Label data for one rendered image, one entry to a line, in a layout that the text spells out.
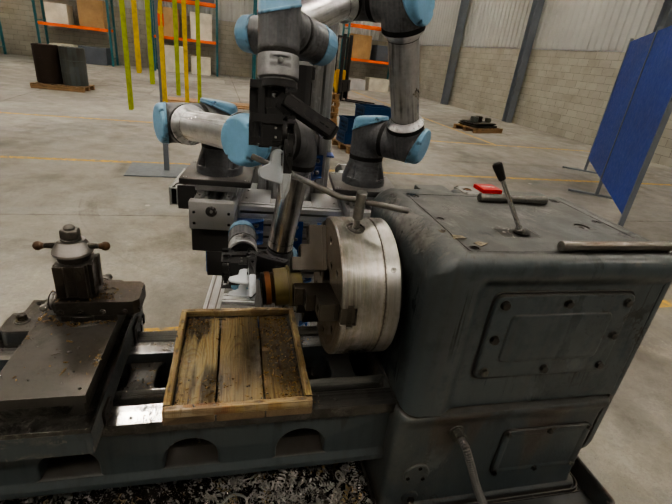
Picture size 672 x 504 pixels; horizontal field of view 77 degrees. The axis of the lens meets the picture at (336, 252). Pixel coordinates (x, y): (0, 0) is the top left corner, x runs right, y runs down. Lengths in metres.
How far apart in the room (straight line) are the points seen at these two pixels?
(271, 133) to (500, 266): 0.49
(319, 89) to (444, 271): 0.97
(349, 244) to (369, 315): 0.15
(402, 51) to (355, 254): 0.62
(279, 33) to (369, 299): 0.51
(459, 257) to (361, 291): 0.20
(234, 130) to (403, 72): 0.52
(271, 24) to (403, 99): 0.59
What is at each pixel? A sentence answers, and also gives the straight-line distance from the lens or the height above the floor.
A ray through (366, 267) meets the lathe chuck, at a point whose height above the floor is 1.19.
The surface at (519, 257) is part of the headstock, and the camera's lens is 0.88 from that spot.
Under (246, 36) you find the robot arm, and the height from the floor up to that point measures 1.58.
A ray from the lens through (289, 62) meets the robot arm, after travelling 0.82.
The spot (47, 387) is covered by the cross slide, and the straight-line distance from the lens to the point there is 0.95.
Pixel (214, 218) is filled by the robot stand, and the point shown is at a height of 1.07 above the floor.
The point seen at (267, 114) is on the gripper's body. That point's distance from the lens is 0.80.
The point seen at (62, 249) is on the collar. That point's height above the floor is 1.14.
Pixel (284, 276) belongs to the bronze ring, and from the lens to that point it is 0.94.
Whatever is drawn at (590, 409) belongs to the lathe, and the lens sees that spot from 1.29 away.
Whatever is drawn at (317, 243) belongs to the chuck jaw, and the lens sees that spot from 0.98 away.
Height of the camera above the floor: 1.56
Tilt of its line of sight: 25 degrees down
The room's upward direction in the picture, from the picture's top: 7 degrees clockwise
